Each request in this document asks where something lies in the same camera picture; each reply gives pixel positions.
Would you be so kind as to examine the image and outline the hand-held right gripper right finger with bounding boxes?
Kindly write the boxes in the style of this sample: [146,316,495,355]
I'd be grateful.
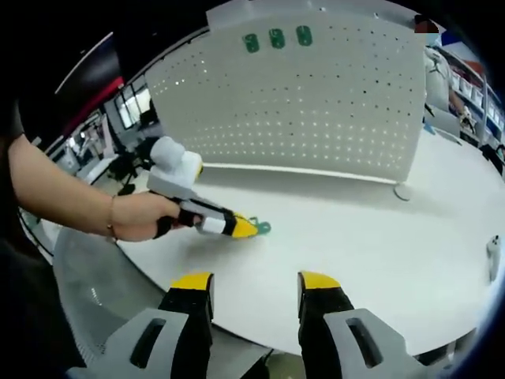
[297,270,435,379]

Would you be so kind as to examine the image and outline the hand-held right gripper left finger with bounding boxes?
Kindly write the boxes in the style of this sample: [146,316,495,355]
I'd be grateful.
[66,271,216,379]

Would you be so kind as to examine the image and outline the green hook assembly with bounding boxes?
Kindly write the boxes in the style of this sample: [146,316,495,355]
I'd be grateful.
[267,28,286,49]
[241,33,260,54]
[295,25,313,47]
[246,216,272,238]

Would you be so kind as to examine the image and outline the white perforated mounting plate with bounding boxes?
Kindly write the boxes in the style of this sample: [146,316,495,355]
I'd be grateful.
[144,0,427,201]

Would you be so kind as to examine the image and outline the person's left hand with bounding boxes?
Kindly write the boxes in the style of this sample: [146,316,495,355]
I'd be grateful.
[114,193,181,242]

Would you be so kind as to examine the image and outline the black office chair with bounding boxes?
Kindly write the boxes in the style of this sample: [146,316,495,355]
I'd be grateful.
[108,156,149,194]

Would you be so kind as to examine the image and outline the glass partition windows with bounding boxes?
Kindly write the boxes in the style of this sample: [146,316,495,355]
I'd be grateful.
[114,84,159,129]

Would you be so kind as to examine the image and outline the grey mesh chair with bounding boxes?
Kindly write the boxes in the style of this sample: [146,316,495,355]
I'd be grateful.
[50,227,166,372]

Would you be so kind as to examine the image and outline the black monitor screen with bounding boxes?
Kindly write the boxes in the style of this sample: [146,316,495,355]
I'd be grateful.
[54,31,127,133]

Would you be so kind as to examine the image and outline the person's dark clothing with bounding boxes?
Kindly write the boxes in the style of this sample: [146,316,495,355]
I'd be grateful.
[0,94,90,379]

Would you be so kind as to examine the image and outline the white handheld controller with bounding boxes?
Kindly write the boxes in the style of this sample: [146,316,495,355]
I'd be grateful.
[485,235,503,281]

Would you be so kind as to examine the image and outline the row of white bins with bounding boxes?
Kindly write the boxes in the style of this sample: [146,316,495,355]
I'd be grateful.
[457,73,504,119]

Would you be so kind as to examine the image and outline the thin bracelet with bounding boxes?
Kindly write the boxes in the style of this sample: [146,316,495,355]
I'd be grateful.
[105,195,119,242]

